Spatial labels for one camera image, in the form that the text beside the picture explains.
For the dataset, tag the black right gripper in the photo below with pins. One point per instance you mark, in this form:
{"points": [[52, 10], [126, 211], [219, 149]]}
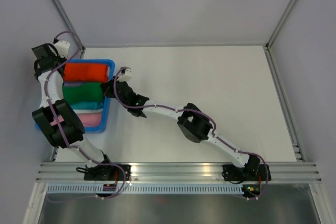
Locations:
{"points": [[107, 87]]}

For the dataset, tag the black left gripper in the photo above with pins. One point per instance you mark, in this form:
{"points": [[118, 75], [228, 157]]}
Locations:
{"points": [[59, 57]]}

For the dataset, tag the green t-shirt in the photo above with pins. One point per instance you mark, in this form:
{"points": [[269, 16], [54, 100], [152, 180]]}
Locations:
{"points": [[88, 92]]}

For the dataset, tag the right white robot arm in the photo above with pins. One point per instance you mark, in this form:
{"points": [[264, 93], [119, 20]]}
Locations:
{"points": [[197, 127]]}

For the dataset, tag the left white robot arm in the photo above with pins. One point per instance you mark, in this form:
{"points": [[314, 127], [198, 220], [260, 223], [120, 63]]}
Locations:
{"points": [[60, 125]]}

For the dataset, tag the orange rolled t-shirt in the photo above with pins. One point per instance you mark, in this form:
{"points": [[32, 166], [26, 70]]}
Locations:
{"points": [[86, 72]]}

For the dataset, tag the lilac rolled t-shirt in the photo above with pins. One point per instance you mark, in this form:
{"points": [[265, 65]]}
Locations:
{"points": [[72, 84]]}

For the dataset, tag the blue plastic bin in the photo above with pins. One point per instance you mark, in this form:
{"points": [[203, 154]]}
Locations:
{"points": [[106, 102]]}

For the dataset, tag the white rolled t-shirt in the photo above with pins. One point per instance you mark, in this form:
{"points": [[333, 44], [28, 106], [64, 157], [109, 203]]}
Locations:
{"points": [[87, 111]]}

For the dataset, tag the pink rolled t-shirt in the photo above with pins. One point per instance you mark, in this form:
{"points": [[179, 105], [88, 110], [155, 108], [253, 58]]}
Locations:
{"points": [[90, 119]]}

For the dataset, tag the teal rolled t-shirt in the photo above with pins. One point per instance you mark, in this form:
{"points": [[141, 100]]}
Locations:
{"points": [[87, 106]]}

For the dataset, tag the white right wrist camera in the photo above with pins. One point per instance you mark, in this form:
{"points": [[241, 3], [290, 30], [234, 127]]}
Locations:
{"points": [[124, 75]]}

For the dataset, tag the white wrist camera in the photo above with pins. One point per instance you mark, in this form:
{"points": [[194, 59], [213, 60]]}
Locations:
{"points": [[62, 47], [124, 75]]}

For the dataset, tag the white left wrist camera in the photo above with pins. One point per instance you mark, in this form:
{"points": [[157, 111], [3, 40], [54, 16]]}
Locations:
{"points": [[62, 47]]}

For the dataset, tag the aluminium frame post left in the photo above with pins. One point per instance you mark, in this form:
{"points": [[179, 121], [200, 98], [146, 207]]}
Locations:
{"points": [[67, 23]]}

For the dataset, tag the aluminium frame post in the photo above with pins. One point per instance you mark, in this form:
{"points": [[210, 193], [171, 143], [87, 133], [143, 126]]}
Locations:
{"points": [[67, 23], [284, 16]]}

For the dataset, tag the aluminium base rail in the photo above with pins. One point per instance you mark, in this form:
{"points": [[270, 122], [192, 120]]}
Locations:
{"points": [[184, 173]]}

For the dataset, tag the slotted cable duct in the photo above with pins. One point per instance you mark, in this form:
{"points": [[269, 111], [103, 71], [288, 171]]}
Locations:
{"points": [[148, 188]]}

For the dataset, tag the aluminium frame post right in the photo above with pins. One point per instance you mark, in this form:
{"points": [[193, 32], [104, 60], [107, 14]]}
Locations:
{"points": [[284, 16]]}

